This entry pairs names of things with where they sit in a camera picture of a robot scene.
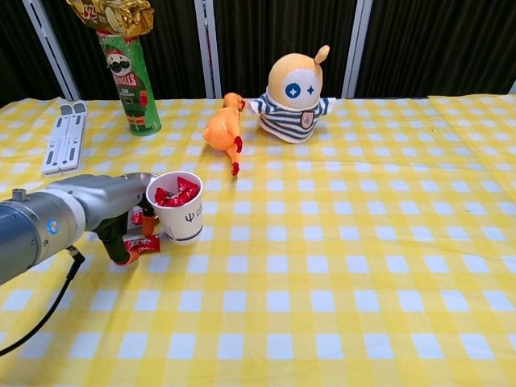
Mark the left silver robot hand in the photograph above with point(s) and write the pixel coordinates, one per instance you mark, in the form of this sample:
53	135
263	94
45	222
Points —
105	197

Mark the red candy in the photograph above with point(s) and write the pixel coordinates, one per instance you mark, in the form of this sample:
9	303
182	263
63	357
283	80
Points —
163	196
145	244
137	217
187	187

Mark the white paper cup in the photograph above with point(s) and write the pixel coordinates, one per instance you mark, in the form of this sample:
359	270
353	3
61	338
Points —
181	221

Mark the round silver metal plate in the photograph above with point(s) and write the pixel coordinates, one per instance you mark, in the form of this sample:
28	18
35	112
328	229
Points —
152	176

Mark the white folding stand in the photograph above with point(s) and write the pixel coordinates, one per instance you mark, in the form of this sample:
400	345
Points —
64	141

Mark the green Pringles can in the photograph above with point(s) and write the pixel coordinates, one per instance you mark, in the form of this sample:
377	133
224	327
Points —
135	92

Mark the orange rubber chicken toy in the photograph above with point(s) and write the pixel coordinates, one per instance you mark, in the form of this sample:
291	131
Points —
221	129

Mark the black pleated curtain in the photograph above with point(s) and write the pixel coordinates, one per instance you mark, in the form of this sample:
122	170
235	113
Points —
250	40
12	48
443	40
177	48

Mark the gold snack bag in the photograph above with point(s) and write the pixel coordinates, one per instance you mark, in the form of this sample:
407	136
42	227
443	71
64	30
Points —
117	14

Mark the egg-shaped striped plush toy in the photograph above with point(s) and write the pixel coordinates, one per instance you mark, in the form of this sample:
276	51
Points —
290	117

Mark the yellow white checked tablecloth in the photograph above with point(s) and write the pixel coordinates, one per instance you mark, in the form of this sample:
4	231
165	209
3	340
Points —
322	262

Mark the white metal frame post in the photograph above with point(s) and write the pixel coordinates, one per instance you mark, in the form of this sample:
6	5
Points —
48	44
209	60
356	52

